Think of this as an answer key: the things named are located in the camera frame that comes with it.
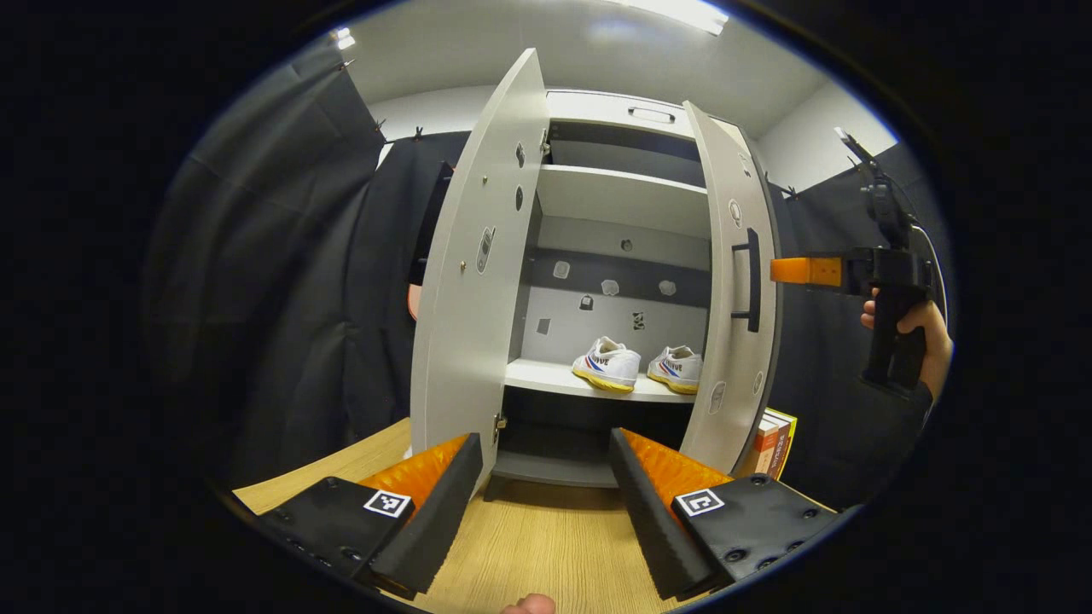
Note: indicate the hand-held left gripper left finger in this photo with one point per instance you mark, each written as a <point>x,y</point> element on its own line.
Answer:
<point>435,520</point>

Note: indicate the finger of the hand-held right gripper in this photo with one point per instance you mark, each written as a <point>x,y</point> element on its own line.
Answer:
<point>806,270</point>

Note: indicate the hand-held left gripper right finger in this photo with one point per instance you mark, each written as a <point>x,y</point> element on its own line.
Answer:
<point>648,520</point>

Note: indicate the white shoe cabinet door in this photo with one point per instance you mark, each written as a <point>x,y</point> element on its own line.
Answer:
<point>721,367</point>
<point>469,341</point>

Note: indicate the white canvas shoe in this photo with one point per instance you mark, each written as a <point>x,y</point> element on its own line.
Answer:
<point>678,371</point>
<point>610,362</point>

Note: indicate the white shoe cabinet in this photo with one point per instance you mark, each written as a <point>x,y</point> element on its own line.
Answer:
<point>614,196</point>

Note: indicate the yellow brown book box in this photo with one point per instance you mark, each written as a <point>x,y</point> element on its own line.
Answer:
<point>768,443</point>

